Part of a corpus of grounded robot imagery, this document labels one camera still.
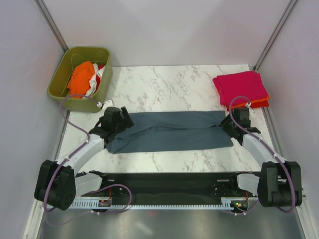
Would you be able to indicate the red folded t-shirt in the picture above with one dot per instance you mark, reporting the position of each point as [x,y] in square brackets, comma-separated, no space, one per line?
[253,104]

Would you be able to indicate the white slotted cable duct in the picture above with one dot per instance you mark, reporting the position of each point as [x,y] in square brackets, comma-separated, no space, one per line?
[99,204]

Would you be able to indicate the orange t-shirt in bin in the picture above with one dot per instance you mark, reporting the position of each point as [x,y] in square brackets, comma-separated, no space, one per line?
[79,82]

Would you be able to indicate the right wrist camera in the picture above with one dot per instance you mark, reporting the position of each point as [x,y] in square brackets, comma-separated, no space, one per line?
[251,110]

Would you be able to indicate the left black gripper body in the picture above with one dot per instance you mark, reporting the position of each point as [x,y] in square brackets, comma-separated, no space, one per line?
[124,123]

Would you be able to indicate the blue-grey t-shirt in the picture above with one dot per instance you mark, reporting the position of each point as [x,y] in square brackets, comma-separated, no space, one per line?
[172,131]

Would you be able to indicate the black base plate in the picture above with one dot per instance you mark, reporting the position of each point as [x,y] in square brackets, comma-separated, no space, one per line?
[197,188]

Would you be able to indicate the white and red t-shirt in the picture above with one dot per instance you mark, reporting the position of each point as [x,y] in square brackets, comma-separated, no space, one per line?
[96,79]

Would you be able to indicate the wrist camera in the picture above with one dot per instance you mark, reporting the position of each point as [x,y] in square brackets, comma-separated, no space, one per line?
[105,104]
[251,110]

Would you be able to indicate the orange folded t-shirt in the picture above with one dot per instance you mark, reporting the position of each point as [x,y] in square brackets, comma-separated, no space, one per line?
[243,101]

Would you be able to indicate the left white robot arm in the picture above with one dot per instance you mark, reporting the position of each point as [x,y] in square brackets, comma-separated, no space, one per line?
[60,182]

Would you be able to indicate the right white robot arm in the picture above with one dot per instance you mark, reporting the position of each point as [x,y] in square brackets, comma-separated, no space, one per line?
[279,182]

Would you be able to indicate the olive green plastic bin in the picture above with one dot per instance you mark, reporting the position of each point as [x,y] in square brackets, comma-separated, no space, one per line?
[73,57]

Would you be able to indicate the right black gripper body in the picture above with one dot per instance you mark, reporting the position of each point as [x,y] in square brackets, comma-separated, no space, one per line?
[227,125]

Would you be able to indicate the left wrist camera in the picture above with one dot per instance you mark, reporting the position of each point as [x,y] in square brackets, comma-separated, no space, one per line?
[105,104]

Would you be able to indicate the magenta folded t-shirt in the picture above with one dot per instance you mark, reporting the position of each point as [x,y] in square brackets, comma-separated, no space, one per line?
[245,84]

